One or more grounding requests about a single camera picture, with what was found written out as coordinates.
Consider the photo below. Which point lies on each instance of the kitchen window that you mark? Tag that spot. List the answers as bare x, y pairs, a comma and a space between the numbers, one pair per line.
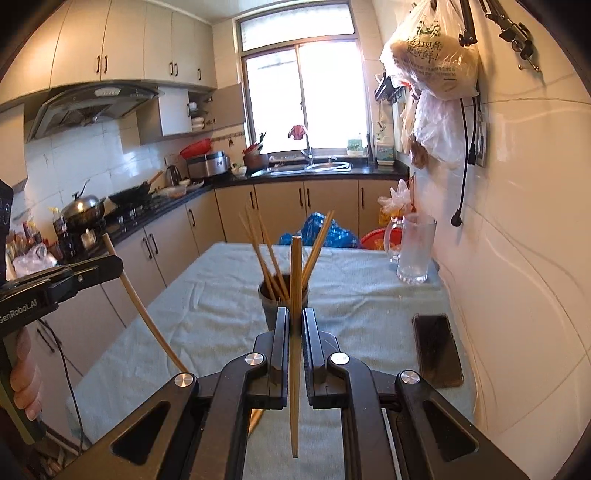
300, 92

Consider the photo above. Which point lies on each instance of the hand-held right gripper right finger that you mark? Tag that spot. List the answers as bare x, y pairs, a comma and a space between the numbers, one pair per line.
308, 350

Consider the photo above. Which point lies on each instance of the steel kettle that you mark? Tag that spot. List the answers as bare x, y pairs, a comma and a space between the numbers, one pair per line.
173, 175

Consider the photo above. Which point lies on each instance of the grey-blue table cloth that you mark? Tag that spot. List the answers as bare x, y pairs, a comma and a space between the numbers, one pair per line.
221, 295

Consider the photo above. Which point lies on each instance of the steel kitchen sink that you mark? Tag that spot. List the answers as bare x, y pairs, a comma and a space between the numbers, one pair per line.
318, 165

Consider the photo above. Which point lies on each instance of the bunch of bamboo chopsticks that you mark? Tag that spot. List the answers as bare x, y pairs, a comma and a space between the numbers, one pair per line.
318, 243

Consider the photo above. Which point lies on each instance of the beige upper kitchen cabinets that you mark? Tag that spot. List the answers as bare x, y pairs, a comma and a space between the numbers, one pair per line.
124, 46

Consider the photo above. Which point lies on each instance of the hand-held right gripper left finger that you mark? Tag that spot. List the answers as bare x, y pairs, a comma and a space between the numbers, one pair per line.
285, 350

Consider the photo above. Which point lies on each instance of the large printed plastic bag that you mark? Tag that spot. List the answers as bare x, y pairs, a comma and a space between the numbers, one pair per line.
434, 55

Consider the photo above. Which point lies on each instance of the long bamboo chopstick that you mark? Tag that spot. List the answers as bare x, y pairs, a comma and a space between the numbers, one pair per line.
296, 286
138, 304

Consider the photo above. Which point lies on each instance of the plastic bag with yellow contents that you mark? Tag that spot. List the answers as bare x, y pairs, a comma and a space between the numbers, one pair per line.
395, 203

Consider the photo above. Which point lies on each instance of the pink cloth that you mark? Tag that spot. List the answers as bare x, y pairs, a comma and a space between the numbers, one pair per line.
298, 131

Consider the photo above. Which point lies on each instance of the white container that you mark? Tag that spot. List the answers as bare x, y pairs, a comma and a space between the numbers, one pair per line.
385, 152

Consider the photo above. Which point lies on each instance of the blue plastic bag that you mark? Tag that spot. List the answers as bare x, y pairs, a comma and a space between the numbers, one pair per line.
323, 230

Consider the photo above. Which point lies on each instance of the beige kitchen cabinets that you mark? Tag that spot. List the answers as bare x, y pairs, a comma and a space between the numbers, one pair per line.
277, 203
124, 46

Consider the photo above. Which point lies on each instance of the steel pot with lid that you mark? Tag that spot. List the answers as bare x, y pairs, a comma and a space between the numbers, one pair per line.
83, 207

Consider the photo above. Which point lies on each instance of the white plastic bag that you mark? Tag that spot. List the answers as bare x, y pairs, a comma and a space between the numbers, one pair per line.
441, 129

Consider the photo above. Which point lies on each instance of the dark grey perforated utensil holder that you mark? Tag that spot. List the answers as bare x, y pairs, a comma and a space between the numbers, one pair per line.
270, 309

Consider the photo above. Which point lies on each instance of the red floor basin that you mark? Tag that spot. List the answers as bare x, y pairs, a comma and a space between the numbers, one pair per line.
371, 240

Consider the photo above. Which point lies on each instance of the chrome kitchen faucet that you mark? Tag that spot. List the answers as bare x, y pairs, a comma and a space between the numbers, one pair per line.
308, 147

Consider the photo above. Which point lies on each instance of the open shelf with bowls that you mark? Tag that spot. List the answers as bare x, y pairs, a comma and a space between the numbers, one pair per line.
201, 113

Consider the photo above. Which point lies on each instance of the black wok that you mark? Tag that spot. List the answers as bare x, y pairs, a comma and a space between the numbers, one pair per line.
131, 194

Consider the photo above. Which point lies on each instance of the black knife rack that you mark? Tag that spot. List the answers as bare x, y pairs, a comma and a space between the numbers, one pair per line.
390, 90

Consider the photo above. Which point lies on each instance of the silver rice cooker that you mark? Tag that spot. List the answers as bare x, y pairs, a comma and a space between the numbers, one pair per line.
210, 165

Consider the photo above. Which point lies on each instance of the person's left hand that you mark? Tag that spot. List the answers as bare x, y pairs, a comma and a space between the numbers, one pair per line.
25, 378

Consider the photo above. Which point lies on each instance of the red plastic basin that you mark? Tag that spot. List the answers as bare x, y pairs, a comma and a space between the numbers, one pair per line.
196, 148

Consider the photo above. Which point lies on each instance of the wall socket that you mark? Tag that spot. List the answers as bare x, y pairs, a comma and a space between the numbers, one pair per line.
481, 138

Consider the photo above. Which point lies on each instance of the brown pot with utensils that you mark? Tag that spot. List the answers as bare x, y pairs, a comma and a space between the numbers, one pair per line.
255, 160

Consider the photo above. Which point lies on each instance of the smartphone in clear case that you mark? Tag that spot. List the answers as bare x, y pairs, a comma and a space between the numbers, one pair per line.
436, 350

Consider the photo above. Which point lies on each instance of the steel range hood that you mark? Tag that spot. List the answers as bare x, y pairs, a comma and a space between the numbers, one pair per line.
87, 108

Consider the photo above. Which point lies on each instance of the black clamp mount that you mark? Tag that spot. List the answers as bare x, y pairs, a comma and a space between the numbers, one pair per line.
512, 30

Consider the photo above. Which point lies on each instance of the clear glass beer mug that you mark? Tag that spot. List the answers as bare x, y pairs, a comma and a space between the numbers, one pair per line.
415, 249

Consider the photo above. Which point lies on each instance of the black kitchen countertop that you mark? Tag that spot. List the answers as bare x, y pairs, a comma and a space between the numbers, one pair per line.
286, 176

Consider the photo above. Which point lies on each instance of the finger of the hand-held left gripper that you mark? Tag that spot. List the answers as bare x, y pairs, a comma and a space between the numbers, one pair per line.
87, 276

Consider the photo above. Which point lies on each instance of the beige lower kitchen cabinets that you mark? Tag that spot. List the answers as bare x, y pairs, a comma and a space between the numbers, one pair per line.
277, 203

